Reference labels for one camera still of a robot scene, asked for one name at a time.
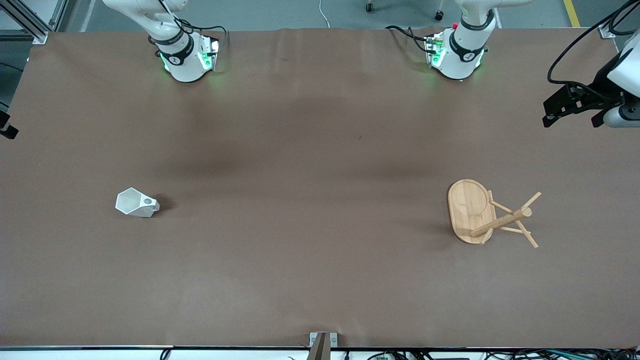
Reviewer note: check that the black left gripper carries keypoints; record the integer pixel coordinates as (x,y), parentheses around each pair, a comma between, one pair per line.
(598,83)

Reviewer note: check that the white faceted cup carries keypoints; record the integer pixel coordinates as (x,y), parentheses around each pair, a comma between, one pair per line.
(132,202)

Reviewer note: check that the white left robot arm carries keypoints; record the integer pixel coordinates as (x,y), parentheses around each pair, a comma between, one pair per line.
(460,50)

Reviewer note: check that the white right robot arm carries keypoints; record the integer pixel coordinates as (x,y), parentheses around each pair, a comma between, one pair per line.
(182,60)

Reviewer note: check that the wooden cup rack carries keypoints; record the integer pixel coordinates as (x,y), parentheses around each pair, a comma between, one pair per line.
(470,210)

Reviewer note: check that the brown paper table cover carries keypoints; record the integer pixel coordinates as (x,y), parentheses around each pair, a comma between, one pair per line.
(300,250)

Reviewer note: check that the small metal corner bracket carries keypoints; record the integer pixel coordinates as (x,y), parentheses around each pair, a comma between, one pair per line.
(607,32)

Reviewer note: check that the aluminium frame profile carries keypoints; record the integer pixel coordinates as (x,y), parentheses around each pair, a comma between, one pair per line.
(30,22)

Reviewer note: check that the black frame strut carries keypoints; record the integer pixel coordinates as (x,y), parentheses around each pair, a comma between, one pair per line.
(620,17)

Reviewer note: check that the metal table edge bracket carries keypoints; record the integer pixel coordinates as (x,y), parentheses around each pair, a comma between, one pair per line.
(323,344)

